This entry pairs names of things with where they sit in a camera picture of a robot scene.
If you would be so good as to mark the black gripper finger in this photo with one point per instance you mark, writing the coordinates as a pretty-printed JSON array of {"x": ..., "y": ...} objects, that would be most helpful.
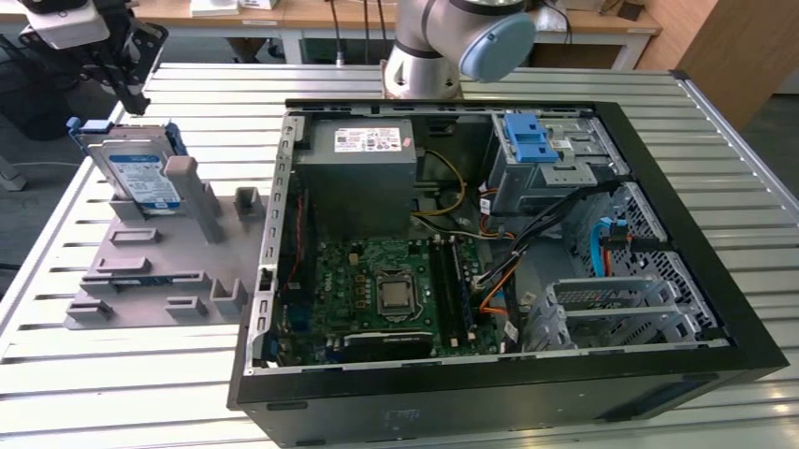
[
  {"x": 105, "y": 70},
  {"x": 152, "y": 56}
]

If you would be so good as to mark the hard disk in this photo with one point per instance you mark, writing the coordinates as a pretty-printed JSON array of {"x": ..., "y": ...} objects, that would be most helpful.
[{"x": 140, "y": 178}]

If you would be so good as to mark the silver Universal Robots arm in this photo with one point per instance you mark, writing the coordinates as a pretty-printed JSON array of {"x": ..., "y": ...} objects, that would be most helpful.
[{"x": 424, "y": 70}]

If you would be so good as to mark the metal disk bay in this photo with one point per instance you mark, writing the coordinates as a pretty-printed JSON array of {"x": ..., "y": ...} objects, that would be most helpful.
[{"x": 624, "y": 312}]

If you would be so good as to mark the wooden desk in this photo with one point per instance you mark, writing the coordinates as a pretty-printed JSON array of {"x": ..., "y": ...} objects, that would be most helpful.
[{"x": 186, "y": 21}]

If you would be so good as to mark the white flat box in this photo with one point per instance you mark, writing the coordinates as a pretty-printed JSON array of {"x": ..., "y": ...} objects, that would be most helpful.
[{"x": 214, "y": 9}]

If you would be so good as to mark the black mesh waste bin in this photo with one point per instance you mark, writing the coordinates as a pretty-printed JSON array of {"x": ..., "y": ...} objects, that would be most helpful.
[{"x": 37, "y": 112}]

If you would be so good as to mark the small white box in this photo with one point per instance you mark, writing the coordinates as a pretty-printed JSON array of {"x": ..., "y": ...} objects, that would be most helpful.
[{"x": 256, "y": 4}]

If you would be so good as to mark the grey desk foot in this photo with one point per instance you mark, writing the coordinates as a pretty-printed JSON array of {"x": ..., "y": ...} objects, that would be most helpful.
[{"x": 9, "y": 180}]

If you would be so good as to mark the grey parts rack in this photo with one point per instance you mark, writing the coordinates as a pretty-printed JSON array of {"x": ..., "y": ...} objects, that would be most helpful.
[{"x": 174, "y": 262}]

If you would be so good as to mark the grey power supply unit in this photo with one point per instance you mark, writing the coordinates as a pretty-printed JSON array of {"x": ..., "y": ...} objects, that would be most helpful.
[{"x": 356, "y": 187}]

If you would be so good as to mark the RAM stick in rack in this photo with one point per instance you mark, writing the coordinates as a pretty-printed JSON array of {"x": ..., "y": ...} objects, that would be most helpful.
[{"x": 140, "y": 280}]

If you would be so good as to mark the green motherboard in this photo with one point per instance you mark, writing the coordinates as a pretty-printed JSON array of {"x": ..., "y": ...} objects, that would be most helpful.
[{"x": 340, "y": 266}]

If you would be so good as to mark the blue drive latch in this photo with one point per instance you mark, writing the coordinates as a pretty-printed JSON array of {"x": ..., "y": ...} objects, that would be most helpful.
[{"x": 526, "y": 140}]

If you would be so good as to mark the silver CPU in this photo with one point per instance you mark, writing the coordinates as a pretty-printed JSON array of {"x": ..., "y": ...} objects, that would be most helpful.
[{"x": 396, "y": 295}]

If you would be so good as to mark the metal optical drive cage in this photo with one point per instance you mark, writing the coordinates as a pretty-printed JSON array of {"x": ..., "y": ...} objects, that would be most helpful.
[{"x": 517, "y": 187}]

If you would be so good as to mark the black RAM slot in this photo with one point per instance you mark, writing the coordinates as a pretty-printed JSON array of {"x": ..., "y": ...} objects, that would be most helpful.
[{"x": 441, "y": 290}]

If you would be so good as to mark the black graphics card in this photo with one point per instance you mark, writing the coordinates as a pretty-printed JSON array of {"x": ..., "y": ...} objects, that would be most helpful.
[{"x": 386, "y": 343}]

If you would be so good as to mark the installed RAM stick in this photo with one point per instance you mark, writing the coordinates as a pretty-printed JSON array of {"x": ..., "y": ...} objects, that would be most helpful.
[{"x": 464, "y": 299}]

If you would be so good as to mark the small brown box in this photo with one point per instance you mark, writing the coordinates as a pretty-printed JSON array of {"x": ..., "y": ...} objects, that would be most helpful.
[{"x": 631, "y": 11}]

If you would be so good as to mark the black PC case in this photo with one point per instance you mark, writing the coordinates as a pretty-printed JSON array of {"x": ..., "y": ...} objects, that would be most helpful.
[{"x": 436, "y": 397}]

